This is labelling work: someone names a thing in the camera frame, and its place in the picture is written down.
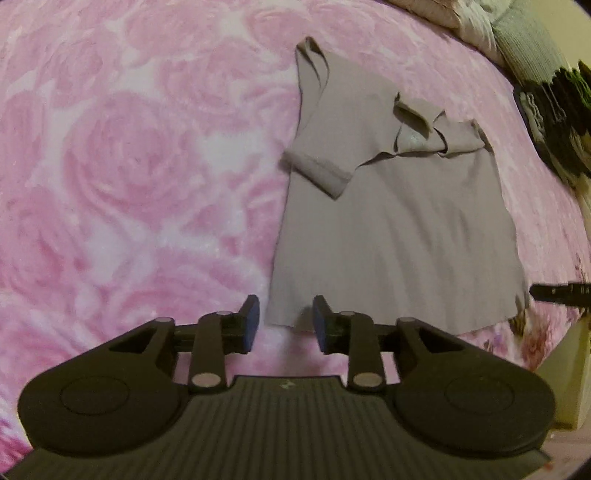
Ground beige crumpled bedding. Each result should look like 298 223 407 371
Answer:
387 0 505 62

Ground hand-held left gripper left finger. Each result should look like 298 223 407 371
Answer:
108 295 262 393

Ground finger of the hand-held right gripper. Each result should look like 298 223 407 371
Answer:
529 280 591 308

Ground cream bedside cabinet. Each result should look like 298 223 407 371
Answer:
534 314 591 433

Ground pink floral blanket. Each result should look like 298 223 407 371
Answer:
0 0 591 462

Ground green ribbed pillow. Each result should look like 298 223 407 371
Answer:
491 0 572 87

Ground dark striped folded clothes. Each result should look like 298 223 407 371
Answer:
514 62 591 186

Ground grey short-sleeved shirt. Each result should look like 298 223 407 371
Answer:
265 38 531 334

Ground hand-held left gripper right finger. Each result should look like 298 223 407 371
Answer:
312 295 464 393

